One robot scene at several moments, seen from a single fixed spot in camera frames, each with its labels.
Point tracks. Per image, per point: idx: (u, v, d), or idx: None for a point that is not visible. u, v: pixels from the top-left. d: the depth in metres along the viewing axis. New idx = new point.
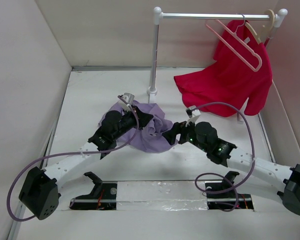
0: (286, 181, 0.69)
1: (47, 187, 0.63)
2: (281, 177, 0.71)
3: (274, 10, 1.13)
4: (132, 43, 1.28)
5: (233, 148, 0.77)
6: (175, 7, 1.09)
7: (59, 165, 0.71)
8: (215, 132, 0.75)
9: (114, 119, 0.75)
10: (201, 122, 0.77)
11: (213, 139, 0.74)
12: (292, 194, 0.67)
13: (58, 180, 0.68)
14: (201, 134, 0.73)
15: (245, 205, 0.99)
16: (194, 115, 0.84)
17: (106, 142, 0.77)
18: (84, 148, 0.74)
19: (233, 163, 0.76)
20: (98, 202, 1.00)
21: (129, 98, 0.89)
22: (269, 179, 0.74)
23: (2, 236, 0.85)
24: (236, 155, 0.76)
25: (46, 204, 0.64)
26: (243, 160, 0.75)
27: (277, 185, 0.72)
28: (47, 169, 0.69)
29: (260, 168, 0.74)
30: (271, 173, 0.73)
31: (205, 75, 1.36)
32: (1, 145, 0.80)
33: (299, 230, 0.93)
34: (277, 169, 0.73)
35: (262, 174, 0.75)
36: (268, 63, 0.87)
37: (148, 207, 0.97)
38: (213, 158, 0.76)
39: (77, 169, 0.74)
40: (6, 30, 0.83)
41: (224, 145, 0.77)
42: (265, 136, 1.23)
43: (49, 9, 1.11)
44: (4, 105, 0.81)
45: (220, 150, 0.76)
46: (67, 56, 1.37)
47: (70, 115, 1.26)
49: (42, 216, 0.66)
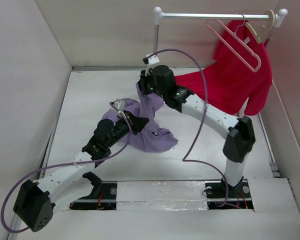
0: (231, 128, 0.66)
1: (39, 201, 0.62)
2: (227, 125, 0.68)
3: (274, 10, 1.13)
4: (132, 43, 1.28)
5: (191, 94, 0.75)
6: (174, 7, 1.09)
7: (52, 177, 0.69)
8: (172, 75, 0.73)
9: (106, 128, 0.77)
10: (161, 66, 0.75)
11: (169, 81, 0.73)
12: (233, 141, 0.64)
13: (51, 193, 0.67)
14: (157, 75, 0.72)
15: (245, 205, 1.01)
16: (152, 63, 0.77)
17: (101, 151, 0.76)
18: (77, 158, 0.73)
19: (187, 108, 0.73)
20: (98, 202, 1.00)
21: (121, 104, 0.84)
22: (217, 128, 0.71)
23: (1, 236, 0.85)
24: (191, 101, 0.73)
25: (39, 216, 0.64)
26: (197, 106, 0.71)
27: (222, 132, 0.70)
28: (40, 181, 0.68)
29: (211, 115, 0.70)
30: (219, 121, 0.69)
31: (206, 75, 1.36)
32: (2, 145, 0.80)
33: (299, 230, 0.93)
34: (226, 118, 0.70)
35: (211, 121, 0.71)
36: (267, 63, 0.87)
37: (148, 207, 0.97)
38: (170, 102, 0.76)
39: (72, 180, 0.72)
40: (6, 31, 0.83)
41: (183, 90, 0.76)
42: (266, 137, 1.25)
43: (49, 9, 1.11)
44: (4, 105, 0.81)
45: (177, 94, 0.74)
46: (67, 56, 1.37)
47: (70, 115, 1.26)
49: (36, 227, 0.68)
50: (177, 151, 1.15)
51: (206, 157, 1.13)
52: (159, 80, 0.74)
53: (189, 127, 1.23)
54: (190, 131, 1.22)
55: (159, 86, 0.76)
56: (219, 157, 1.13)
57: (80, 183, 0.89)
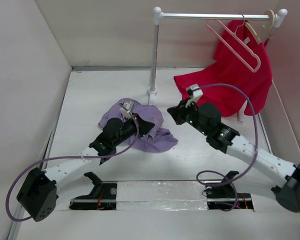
0: (288, 177, 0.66)
1: (46, 188, 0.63)
2: (283, 173, 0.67)
3: (274, 10, 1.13)
4: (132, 43, 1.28)
5: (237, 135, 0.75)
6: (174, 7, 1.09)
7: (60, 167, 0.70)
8: (220, 116, 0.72)
9: (115, 126, 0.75)
10: (208, 103, 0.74)
11: (216, 122, 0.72)
12: (293, 191, 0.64)
13: (57, 183, 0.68)
14: (205, 115, 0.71)
15: (245, 205, 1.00)
16: (195, 96, 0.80)
17: (107, 148, 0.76)
18: (84, 152, 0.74)
19: (232, 150, 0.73)
20: (99, 202, 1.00)
21: (130, 105, 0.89)
22: (270, 174, 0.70)
23: (1, 236, 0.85)
24: (238, 143, 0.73)
25: (44, 205, 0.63)
26: (245, 149, 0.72)
27: (275, 179, 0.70)
28: (48, 170, 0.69)
29: (263, 160, 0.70)
30: (273, 167, 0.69)
31: (205, 75, 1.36)
32: (1, 145, 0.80)
33: (298, 229, 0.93)
34: (280, 164, 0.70)
35: (263, 167, 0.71)
36: (267, 63, 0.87)
37: (148, 207, 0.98)
38: (213, 142, 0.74)
39: (77, 173, 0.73)
40: (6, 31, 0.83)
41: (226, 130, 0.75)
42: (266, 136, 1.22)
43: (49, 9, 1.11)
44: (4, 105, 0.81)
45: (221, 135, 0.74)
46: (67, 56, 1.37)
47: (70, 115, 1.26)
49: (38, 217, 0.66)
50: (177, 151, 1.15)
51: (206, 157, 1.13)
52: (204, 120, 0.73)
53: (189, 127, 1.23)
54: (190, 131, 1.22)
55: (204, 125, 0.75)
56: (219, 157, 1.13)
57: (82, 181, 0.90)
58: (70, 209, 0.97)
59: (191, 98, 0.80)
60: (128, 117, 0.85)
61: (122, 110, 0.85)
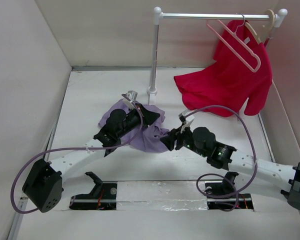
0: (292, 181, 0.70)
1: (51, 180, 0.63)
2: (286, 178, 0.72)
3: (274, 10, 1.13)
4: (132, 43, 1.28)
5: (233, 151, 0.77)
6: (174, 7, 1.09)
7: (65, 158, 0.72)
8: (213, 137, 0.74)
9: (118, 117, 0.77)
10: (199, 129, 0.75)
11: (212, 144, 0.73)
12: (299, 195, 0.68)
13: (63, 174, 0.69)
14: (200, 141, 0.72)
15: (245, 205, 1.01)
16: (188, 121, 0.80)
17: (111, 140, 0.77)
18: (89, 144, 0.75)
19: (234, 167, 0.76)
20: (99, 202, 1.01)
21: (133, 96, 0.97)
22: (275, 181, 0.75)
23: (1, 236, 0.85)
24: (237, 159, 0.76)
25: (49, 197, 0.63)
26: (245, 163, 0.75)
27: (281, 184, 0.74)
28: (53, 161, 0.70)
29: (265, 170, 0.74)
30: (275, 174, 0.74)
31: (205, 75, 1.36)
32: (1, 145, 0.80)
33: (299, 229, 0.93)
34: (281, 170, 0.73)
35: (266, 176, 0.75)
36: (267, 63, 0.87)
37: (148, 207, 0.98)
38: (216, 163, 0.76)
39: (82, 164, 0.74)
40: (6, 31, 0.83)
41: (223, 148, 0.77)
42: (265, 136, 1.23)
43: (49, 9, 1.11)
44: (4, 105, 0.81)
45: (219, 154, 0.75)
46: (67, 56, 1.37)
47: (70, 115, 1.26)
49: (44, 208, 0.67)
50: (177, 151, 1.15)
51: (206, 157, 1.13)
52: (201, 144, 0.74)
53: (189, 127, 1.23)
54: None
55: (201, 148, 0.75)
56: None
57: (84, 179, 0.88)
58: (70, 209, 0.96)
59: (183, 124, 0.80)
60: (131, 108, 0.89)
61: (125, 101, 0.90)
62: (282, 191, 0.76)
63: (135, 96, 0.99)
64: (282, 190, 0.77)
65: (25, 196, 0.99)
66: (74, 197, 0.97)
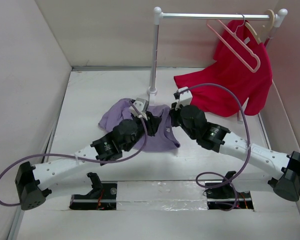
0: (285, 169, 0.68)
1: (28, 188, 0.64)
2: (279, 165, 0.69)
3: (274, 10, 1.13)
4: (132, 43, 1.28)
5: (228, 133, 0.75)
6: (174, 7, 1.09)
7: (50, 166, 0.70)
8: (203, 115, 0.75)
9: (128, 129, 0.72)
10: (190, 106, 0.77)
11: (201, 123, 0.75)
12: (290, 183, 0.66)
13: (41, 183, 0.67)
14: (188, 118, 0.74)
15: (245, 205, 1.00)
16: (184, 98, 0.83)
17: (111, 151, 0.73)
18: (81, 153, 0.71)
19: (225, 149, 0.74)
20: (99, 202, 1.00)
21: (144, 105, 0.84)
22: (267, 169, 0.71)
23: (1, 236, 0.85)
24: (231, 141, 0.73)
25: (27, 200, 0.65)
26: (238, 146, 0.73)
27: (272, 172, 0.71)
28: (37, 167, 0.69)
29: (258, 155, 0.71)
30: (268, 161, 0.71)
31: (205, 75, 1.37)
32: (1, 144, 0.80)
33: (299, 230, 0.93)
34: (274, 157, 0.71)
35: (258, 162, 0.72)
36: (267, 63, 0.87)
37: (148, 207, 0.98)
38: (204, 143, 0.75)
39: (69, 173, 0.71)
40: (7, 31, 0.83)
41: (216, 129, 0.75)
42: (265, 136, 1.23)
43: (49, 9, 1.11)
44: (4, 105, 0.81)
45: (211, 135, 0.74)
46: (67, 56, 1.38)
47: (70, 115, 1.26)
49: (25, 207, 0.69)
50: (177, 151, 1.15)
51: (206, 157, 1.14)
52: (190, 122, 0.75)
53: None
54: None
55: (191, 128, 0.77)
56: (220, 158, 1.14)
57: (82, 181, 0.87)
58: (70, 209, 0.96)
59: (179, 102, 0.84)
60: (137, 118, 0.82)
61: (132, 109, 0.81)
62: (269, 181, 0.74)
63: (147, 104, 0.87)
64: (269, 180, 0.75)
65: None
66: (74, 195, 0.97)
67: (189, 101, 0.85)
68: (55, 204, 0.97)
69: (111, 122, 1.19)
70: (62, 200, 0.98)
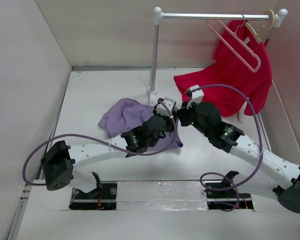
0: (294, 181, 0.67)
1: (63, 166, 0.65)
2: (289, 176, 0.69)
3: (274, 10, 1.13)
4: (132, 43, 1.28)
5: (241, 135, 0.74)
6: (174, 7, 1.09)
7: (84, 148, 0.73)
8: (218, 113, 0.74)
9: (157, 124, 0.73)
10: (205, 103, 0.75)
11: (215, 120, 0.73)
12: (298, 194, 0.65)
13: (76, 162, 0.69)
14: (203, 114, 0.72)
15: (245, 205, 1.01)
16: (196, 96, 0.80)
17: (138, 144, 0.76)
18: (113, 141, 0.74)
19: (237, 151, 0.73)
20: (99, 202, 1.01)
21: (170, 102, 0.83)
22: (276, 177, 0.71)
23: (1, 236, 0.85)
24: (244, 143, 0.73)
25: (58, 178, 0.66)
26: (251, 150, 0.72)
27: (282, 181, 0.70)
28: (72, 147, 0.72)
29: (269, 163, 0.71)
30: (278, 170, 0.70)
31: (205, 75, 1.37)
32: (1, 145, 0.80)
33: (299, 230, 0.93)
34: (286, 167, 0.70)
35: (268, 169, 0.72)
36: (267, 63, 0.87)
37: (147, 207, 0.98)
38: (216, 141, 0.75)
39: (99, 158, 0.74)
40: (6, 31, 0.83)
41: (229, 129, 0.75)
42: (265, 136, 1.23)
43: (49, 9, 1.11)
44: (4, 105, 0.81)
45: (224, 134, 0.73)
46: (67, 56, 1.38)
47: (70, 115, 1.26)
49: (51, 187, 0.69)
50: (177, 151, 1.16)
51: (206, 157, 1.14)
52: (204, 119, 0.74)
53: (189, 127, 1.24)
54: (191, 132, 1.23)
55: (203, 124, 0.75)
56: (220, 158, 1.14)
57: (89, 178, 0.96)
58: (70, 209, 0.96)
59: (191, 99, 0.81)
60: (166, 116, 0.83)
61: (161, 108, 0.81)
62: (274, 189, 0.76)
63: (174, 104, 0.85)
64: (274, 188, 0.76)
65: (25, 196, 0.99)
66: (77, 189, 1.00)
67: (201, 99, 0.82)
68: (55, 204, 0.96)
69: (111, 122, 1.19)
70: (62, 200, 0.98)
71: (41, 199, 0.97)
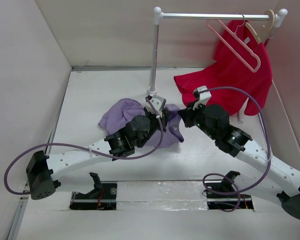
0: None
1: (41, 177, 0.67)
2: (296, 184, 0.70)
3: (274, 10, 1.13)
4: (132, 43, 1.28)
5: (249, 140, 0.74)
6: (175, 7, 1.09)
7: (63, 157, 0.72)
8: (227, 117, 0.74)
9: (142, 125, 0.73)
10: (214, 106, 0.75)
11: (223, 124, 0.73)
12: None
13: (54, 172, 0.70)
14: (212, 117, 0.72)
15: (245, 205, 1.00)
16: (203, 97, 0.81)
17: (124, 146, 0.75)
18: (95, 146, 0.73)
19: (244, 156, 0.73)
20: (99, 202, 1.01)
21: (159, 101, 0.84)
22: (282, 184, 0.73)
23: (1, 236, 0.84)
24: (251, 149, 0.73)
25: (39, 189, 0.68)
26: (258, 156, 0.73)
27: (288, 188, 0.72)
28: (51, 156, 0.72)
29: (277, 170, 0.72)
30: (286, 177, 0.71)
31: (205, 75, 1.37)
32: (1, 145, 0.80)
33: (299, 230, 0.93)
34: (293, 174, 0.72)
35: (276, 176, 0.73)
36: (268, 63, 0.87)
37: (147, 207, 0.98)
38: (222, 145, 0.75)
39: (81, 165, 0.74)
40: (6, 31, 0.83)
41: (236, 133, 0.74)
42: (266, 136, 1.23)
43: (49, 9, 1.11)
44: (4, 105, 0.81)
45: (232, 138, 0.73)
46: (67, 56, 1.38)
47: (69, 115, 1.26)
49: (36, 197, 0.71)
50: (177, 151, 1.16)
51: (206, 157, 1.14)
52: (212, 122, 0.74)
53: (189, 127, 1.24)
54: (191, 132, 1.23)
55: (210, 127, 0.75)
56: (220, 158, 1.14)
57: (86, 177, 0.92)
58: (70, 209, 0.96)
59: (198, 100, 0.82)
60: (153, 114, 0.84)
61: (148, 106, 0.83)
62: (278, 194, 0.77)
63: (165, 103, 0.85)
64: (278, 193, 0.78)
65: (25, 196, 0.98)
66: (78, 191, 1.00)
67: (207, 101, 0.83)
68: (55, 204, 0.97)
69: (111, 122, 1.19)
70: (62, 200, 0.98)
71: (42, 199, 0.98)
